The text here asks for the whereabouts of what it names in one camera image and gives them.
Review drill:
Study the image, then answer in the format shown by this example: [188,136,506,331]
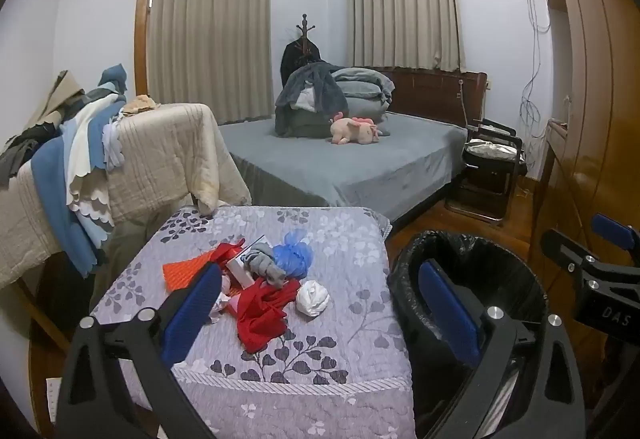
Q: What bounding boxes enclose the narrow beige curtain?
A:
[348,0,466,72]

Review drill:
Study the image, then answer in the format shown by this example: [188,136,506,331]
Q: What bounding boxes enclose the wooden dresser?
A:
[530,118,571,240]

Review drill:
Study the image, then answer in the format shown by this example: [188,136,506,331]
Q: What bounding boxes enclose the blue and white scalloped cloth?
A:
[32,64,128,277]

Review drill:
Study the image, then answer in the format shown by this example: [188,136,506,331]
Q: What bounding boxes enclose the orange foam net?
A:
[162,253,221,292]

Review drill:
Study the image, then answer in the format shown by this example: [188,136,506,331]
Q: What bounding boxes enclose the grey floral quilt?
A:
[90,205,418,439]

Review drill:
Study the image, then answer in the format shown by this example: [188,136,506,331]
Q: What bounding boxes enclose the white paper ball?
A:
[296,280,331,318]

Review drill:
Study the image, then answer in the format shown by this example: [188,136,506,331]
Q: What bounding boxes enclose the red cloth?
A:
[235,279,301,354]

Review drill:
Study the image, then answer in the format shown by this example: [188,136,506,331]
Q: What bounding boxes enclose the tan crumpled cloth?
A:
[122,94,160,117]

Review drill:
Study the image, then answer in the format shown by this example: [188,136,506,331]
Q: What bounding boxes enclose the blue mesh ball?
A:
[272,229,317,280]

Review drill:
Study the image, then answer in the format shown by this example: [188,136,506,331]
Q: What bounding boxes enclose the trash bin with black liner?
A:
[387,230,551,439]

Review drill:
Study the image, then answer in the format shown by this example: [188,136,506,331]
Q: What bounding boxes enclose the grey pillow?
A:
[345,96,391,124]

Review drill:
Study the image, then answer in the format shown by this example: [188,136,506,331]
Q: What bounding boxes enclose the dark grey cloth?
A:
[0,121,66,187]

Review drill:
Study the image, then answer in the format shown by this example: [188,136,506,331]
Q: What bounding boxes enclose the beige quilt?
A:
[0,103,252,290]

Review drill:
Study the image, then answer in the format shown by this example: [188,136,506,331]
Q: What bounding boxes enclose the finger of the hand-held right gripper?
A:
[540,228,608,287]
[591,213,640,265]

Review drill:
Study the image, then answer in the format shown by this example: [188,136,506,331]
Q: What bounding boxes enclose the wide beige curtain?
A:
[148,0,273,124]

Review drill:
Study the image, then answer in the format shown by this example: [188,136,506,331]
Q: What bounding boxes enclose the black metal chair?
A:
[445,119,528,227]

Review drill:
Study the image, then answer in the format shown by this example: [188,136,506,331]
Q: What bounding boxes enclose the wooden window frame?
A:
[135,0,156,97]

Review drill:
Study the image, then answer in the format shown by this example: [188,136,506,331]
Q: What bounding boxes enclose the beige cloth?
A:
[22,69,86,132]

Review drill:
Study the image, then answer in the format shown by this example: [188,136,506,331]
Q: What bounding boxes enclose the white paper sheet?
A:
[46,376,63,422]

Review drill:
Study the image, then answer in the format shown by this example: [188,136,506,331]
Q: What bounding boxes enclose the pink plush toy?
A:
[328,116,391,146]

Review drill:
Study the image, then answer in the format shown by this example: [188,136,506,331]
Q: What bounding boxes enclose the bed with grey sheet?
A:
[217,111,468,225]

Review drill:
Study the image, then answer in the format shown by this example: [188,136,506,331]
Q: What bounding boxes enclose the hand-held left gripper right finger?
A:
[417,259,586,439]

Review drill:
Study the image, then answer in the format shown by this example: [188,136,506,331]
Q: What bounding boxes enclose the wooden wardrobe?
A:
[530,0,640,280]

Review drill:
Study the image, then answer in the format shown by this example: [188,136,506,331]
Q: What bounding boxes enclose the small white box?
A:
[226,258,256,290]

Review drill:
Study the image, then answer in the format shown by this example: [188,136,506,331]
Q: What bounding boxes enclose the hanging grey cables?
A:
[517,0,553,140]

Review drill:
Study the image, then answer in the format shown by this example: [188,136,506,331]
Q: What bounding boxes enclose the wooden coat rack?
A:
[294,13,313,54]

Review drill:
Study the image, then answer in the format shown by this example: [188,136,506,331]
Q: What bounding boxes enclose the folded light grey blanket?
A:
[332,67,396,102]

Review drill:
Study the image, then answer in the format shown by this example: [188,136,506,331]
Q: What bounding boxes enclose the dark wooden headboard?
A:
[372,66,488,127]

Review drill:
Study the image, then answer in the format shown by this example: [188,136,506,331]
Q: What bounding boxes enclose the olive cloth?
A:
[90,211,153,302]

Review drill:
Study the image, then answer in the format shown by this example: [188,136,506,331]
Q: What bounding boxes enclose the grey sock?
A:
[242,243,288,290]

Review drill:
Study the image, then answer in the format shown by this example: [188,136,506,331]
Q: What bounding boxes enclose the black jacket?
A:
[280,39,323,90]

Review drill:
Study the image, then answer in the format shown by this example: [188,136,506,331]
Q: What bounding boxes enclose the pink wrapper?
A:
[215,291,242,316]

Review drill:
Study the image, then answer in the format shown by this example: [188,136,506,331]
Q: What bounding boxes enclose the dark grey fleece blanket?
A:
[274,61,348,140]

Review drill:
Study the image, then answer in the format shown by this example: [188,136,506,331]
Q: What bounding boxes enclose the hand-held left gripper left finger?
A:
[56,261,223,439]

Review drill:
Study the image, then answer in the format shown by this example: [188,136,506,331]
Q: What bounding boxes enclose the white chair cushion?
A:
[465,141,526,164]

